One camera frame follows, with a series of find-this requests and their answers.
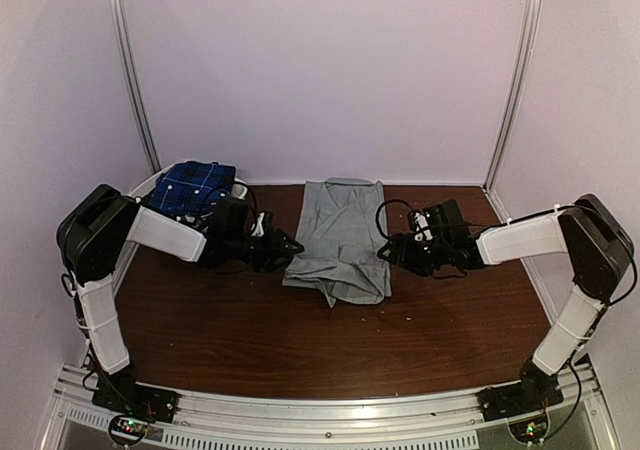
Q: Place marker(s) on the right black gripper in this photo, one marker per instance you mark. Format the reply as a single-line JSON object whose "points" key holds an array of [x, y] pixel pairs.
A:
{"points": [[403, 241]]}

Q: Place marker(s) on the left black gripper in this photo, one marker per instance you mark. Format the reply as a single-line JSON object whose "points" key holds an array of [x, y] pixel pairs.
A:
{"points": [[275, 250]]}

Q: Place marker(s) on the grey long sleeve shirt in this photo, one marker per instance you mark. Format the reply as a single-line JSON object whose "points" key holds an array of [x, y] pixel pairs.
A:
{"points": [[338, 228]]}

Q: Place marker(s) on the white plastic basket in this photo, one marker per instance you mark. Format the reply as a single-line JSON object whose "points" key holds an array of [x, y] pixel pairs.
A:
{"points": [[235, 190]]}

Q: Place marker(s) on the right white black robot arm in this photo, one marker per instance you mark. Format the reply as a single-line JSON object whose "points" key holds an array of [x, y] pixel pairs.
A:
{"points": [[598, 252]]}

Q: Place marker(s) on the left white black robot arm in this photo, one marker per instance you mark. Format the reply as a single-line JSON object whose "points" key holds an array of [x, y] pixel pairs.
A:
{"points": [[93, 236]]}

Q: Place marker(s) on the blue plaid shirt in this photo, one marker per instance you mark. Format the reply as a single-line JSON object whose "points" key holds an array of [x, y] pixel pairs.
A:
{"points": [[194, 169]]}

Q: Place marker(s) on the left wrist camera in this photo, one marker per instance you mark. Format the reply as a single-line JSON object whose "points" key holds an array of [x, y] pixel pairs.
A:
{"points": [[262, 225]]}

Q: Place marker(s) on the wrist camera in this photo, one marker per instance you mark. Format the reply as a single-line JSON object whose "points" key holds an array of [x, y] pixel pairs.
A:
{"points": [[419, 226], [262, 225]]}

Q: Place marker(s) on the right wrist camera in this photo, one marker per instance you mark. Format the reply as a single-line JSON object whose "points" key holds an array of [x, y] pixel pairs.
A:
{"points": [[419, 226]]}

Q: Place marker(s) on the front aluminium rail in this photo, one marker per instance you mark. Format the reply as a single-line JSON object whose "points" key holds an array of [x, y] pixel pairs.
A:
{"points": [[448, 420]]}

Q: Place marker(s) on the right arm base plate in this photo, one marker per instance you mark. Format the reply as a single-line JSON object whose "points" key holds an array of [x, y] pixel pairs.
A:
{"points": [[522, 407]]}

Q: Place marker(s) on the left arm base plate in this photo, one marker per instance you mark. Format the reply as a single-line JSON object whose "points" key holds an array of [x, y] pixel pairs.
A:
{"points": [[133, 418]]}

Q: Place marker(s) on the right aluminium frame post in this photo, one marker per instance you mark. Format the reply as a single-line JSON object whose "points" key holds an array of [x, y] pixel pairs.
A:
{"points": [[528, 33]]}

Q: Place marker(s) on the aluminium frame post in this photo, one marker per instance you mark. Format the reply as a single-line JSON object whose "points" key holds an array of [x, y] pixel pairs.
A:
{"points": [[126, 54], [528, 33]]}

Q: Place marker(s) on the left aluminium frame post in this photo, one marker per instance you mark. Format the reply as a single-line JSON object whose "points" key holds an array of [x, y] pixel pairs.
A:
{"points": [[126, 54]]}

